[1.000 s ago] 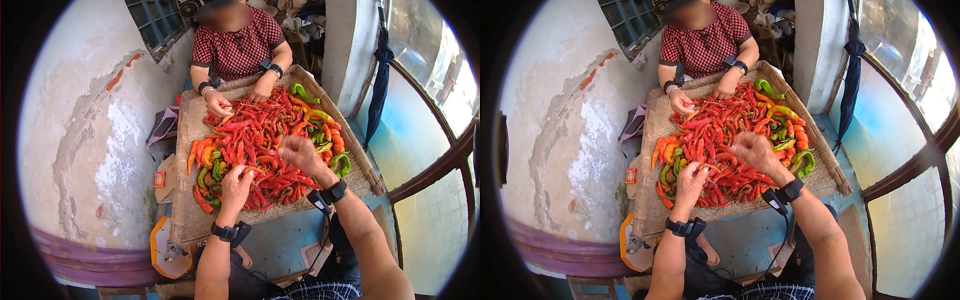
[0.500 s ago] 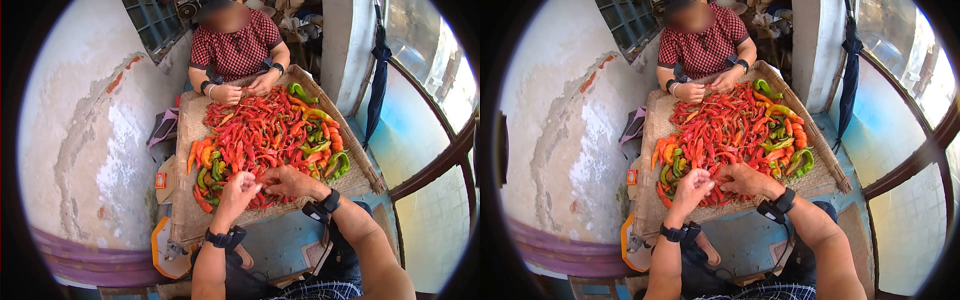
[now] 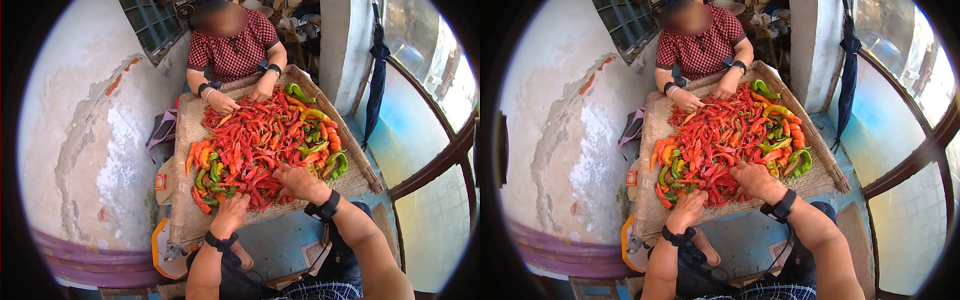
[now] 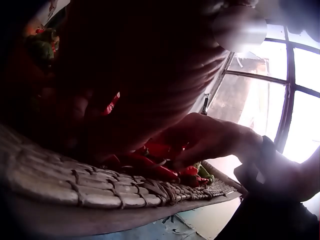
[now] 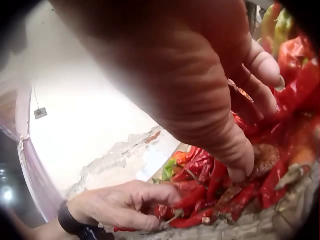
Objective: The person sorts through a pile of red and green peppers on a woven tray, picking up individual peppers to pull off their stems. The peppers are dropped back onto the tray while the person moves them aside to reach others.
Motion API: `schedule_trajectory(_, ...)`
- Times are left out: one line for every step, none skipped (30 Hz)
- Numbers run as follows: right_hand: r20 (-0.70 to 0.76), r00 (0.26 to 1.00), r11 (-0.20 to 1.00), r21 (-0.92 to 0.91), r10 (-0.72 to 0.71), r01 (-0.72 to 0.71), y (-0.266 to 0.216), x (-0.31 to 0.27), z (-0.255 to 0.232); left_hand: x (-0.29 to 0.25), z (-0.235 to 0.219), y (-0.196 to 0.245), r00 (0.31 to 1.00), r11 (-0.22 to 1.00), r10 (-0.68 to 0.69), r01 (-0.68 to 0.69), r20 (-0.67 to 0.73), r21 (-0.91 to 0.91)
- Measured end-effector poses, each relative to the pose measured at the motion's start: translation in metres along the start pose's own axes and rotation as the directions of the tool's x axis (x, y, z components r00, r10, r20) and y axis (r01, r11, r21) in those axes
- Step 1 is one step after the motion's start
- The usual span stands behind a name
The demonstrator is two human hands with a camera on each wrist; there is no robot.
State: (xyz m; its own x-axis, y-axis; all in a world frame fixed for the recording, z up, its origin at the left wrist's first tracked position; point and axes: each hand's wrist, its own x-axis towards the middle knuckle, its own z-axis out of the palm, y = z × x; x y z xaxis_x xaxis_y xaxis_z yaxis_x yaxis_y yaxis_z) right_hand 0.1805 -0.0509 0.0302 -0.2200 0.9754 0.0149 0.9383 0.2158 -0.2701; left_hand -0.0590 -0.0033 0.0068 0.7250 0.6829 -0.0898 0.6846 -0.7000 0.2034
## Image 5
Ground person's left hand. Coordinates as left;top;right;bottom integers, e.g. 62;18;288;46
66;180;182;232

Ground person's right hand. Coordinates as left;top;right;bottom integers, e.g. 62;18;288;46
49;0;286;182

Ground person's right thumb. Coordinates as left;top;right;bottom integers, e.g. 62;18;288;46
175;82;255;182

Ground person's left fingers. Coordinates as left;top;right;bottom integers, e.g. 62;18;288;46
100;180;182;232

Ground person's right fingers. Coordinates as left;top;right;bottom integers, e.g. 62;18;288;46
229;37;286;121

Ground red chili pepper with stem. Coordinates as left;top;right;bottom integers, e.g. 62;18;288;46
154;204;185;229

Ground small green chili pepper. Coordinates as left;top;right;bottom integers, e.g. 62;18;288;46
162;159;178;181

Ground brown round lump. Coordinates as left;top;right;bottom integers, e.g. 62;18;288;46
251;144;280;177

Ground light green pepper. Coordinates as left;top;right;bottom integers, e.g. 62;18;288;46
260;4;282;54
272;9;293;59

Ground pile of red chili peppers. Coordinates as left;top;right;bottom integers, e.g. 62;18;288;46
114;35;320;232

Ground black wrist band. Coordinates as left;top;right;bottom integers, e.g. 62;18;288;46
57;200;115;240

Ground grey woven sack cloth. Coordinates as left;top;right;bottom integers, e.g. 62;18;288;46
112;162;320;240

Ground pale purple curtain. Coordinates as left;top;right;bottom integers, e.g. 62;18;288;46
0;82;66;223

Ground grey wall socket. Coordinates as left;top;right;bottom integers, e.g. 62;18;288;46
34;107;48;120

